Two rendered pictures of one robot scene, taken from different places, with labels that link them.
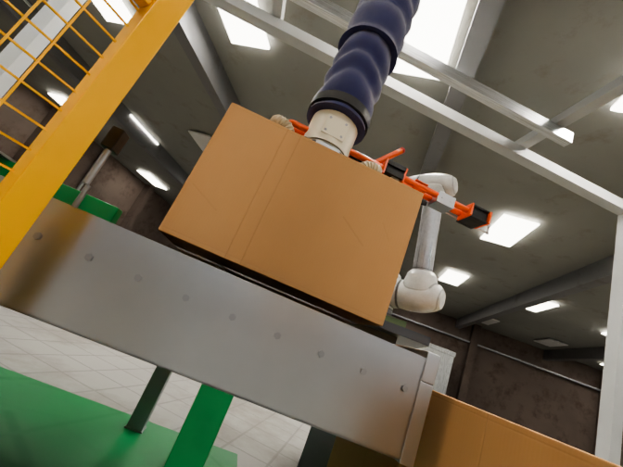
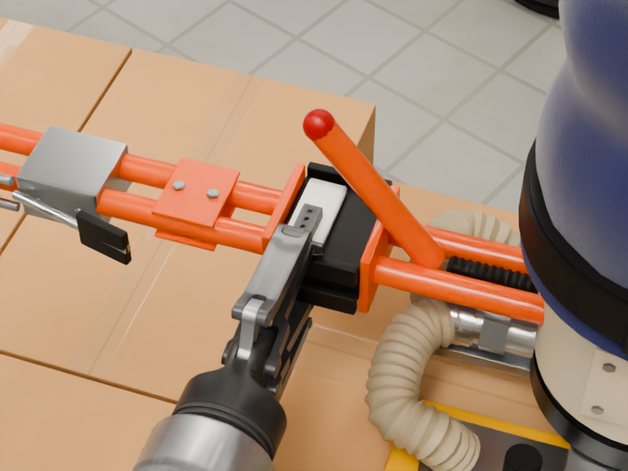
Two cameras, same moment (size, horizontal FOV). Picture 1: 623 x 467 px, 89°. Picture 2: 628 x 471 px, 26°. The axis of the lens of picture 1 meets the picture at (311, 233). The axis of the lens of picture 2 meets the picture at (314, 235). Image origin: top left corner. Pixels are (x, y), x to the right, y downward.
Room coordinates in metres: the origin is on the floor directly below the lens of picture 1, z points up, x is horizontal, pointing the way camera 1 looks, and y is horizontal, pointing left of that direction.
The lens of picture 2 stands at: (1.63, 0.10, 1.94)
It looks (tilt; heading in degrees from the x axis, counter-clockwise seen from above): 49 degrees down; 205
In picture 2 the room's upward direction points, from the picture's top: straight up
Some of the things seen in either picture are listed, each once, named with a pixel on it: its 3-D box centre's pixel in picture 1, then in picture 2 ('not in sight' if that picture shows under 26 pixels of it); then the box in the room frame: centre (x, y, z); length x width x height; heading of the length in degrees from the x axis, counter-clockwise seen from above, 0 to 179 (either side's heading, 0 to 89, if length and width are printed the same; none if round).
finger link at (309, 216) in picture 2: not in sight; (302, 224); (1.03, -0.19, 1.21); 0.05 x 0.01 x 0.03; 6
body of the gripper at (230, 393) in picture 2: not in sight; (242, 393); (1.16, -0.17, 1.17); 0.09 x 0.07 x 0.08; 6
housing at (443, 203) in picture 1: (441, 202); (76, 178); (1.02, -0.39, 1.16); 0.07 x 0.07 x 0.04; 7
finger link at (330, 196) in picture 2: not in sight; (314, 216); (1.00, -0.19, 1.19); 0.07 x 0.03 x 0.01; 6
